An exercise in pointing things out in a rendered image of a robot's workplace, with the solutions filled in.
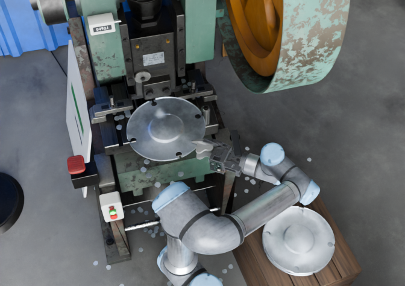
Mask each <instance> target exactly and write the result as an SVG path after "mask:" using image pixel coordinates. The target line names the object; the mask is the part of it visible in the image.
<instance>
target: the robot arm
mask: <svg viewBox="0 0 405 286"><path fill-rule="evenodd" d="M239 139H240V135H239V134H238V131H237V130H231V135H230V140H231V142H232V146H233V148H232V147H231V146H229V145H228V144H226V143H224V142H221V141H219V140H216V139H210V138H204V139H195V140H191V143H194V144H196V152H197V154H196V158H197V159H202V158H204V157H206V156H207V157H209V164H210V170H212V171H215V172H217V173H221V174H224V173H226V172H227V171H231V172H233V173H236V176H237V177H240V174H241V173H244V174H246V175H249V176H252V177H255V178H258V179H261V180H264V181H267V182H270V183H273V184H274V185H277V186H276V187H274V188H273V189H270V190H269V191H268V192H266V193H264V194H262V195H261V196H259V197H258V198H256V199H254V200H253V201H251V202H249V203H248V204H246V205H245V206H243V207H241V208H240V209H238V210H236V211H235V212H233V213H232V214H223V215H221V216H220V217H217V216H215V215H214V213H213V212H212V211H211V210H210V209H209V208H208V207H207V206H206V205H205V204H204V203H203V202H202V201H201V200H200V199H199V198H198V197H197V196H196V194H195V193H194V192H193V191H192V190H191V189H190V187H188V186H187V185H186V184H185V183H184V182H175V183H173V184H171V185H169V186H168V187H166V188H165V189H164V190H163V191H162V192H161V193H160V194H159V195H158V196H157V197H156V198H155V199H154V201H153V203H152V208H153V210H154V212H155V213H157V214H158V216H159V217H160V221H161V226H162V229H163V231H164V232H165V234H166V236H167V246H166V247H165V248H164V249H163V250H162V251H161V252H160V255H159V256H158V258H157V264H158V266H159V267H160V270H161V271H162V272H163V273H164V274H165V275H166V276H167V277H168V279H169V280H170V281H171V282H172V283H173V285H174V286H223V284H222V282H221V281H220V280H219V279H218V278H217V277H216V276H214V275H212V274H210V273H209V272H208V271H207V270H206V269H205V268H204V267H203V266H202V264H201V263H200V262H199V261H198V254H197V253H201V254H205V255H215V254H220V253H225V252H228V251H231V250H233V249H235V248H236V247H238V246H239V245H241V244H242V243H243V241H244V238H245V237H246V236H248V235H249V234H251V233H252V232H254V231H255V230H256V229H258V228H259V227H261V226H263V225H264V224H265V223H267V222H268V221H270V220H272V219H273V218H274V217H276V216H277V215H279V214H281V213H282V212H283V211H285V210H286V209H288V208H289V207H291V206H292V205H294V204H295V203H297V202H298V201H300V203H302V204H303V205H308V204H309V203H311V202H312V201H313V200H314V199H315V198H316V197H317V195H318V194H319V192H320V188H319V186H318V185H317V184H316V183H315V182H314V181H313V180H312V179H311V178H309V177H308V176H307V175H306V174H305V173H304V172H303V171H301V170H300V169H299V168H298V167H297V166H296V165H295V164H294V163H293V162H292V161H291V160H290V159H289V158H288V157H287V156H285V155H284V150H283V148H282V146H280V145H279V144H277V143H268V144H266V145H264V147H263V148H262V150H261V154H260V156H258V155H255V154H252V153H250V154H249V153H246V152H244V154H243V155H242V152H241V149H240V142H239ZM214 147H215V148H214ZM225 171H226V172H225Z"/></svg>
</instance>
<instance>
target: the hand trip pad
mask: <svg viewBox="0 0 405 286"><path fill-rule="evenodd" d="M67 167H68V171H69V173H70V174H77V173H82V172H84V171H85V169H86V167H85V163H84V158H83V156H82V155H76V156H71V157H69V158H68V159H67Z"/></svg>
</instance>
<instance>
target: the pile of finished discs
mask: <svg viewBox="0 0 405 286"><path fill-rule="evenodd" d="M334 242H335V239H334V234H333V231H332V229H331V227H330V225H329V224H328V222H327V221H326V220H325V219H324V218H323V217H322V216H321V215H319V214H318V213H317V212H315V211H313V210H311V209H308V208H301V207H298V206H291V207H289V208H288V209H286V210H285V211H283V212H282V213H281V214H279V215H277V216H276V217H274V218H273V219H272V220H270V221H268V222H267V223H265V226H264V228H263V233H262V244H263V249H264V251H265V253H266V256H267V257H268V259H269V260H270V262H272V263H273V265H275V266H276V267H277V268H278V269H280V270H281V271H283V272H285V273H288V274H290V275H295V276H308V275H312V274H313V273H317V272H319V271H320V270H322V269H323V268H324V267H325V266H326V265H327V264H328V262H329V261H330V260H331V257H332V256H333V253H334V248H335V247H334Z"/></svg>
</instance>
